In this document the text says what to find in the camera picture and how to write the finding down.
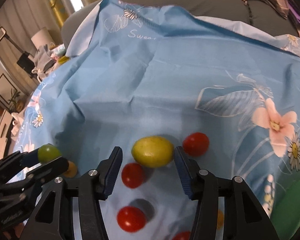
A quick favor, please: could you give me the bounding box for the white table lamp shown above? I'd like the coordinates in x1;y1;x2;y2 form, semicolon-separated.
31;27;55;49

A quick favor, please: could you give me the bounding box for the blue floral cloth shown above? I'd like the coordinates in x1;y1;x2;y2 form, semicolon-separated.
8;0;300;240

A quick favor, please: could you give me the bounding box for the red cherry tomato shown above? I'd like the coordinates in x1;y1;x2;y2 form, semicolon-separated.
172;231;191;240
182;132;210;157
121;163;146;189
116;206;147;233

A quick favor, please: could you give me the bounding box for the grey sofa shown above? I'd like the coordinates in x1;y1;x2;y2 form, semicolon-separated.
61;0;300;47

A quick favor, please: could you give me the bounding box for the black floor stand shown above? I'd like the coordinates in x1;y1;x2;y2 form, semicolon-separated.
0;26;41;74

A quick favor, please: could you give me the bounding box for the green plastic bowl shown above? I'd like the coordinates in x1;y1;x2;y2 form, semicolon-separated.
271;179;300;239

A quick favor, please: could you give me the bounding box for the yellow-green lemon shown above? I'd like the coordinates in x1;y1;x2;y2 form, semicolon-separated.
131;136;174;168

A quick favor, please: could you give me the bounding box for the clothes heap on side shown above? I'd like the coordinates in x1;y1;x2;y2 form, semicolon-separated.
31;44;69;82

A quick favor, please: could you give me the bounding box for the green lime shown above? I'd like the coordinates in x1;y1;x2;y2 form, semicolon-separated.
37;144;62;164

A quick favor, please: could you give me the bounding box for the small yellow kumquat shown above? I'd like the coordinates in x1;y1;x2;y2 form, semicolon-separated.
217;209;224;230
63;161;78;178

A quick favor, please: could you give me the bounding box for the potted green plant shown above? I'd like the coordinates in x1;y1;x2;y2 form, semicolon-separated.
8;88;27;113

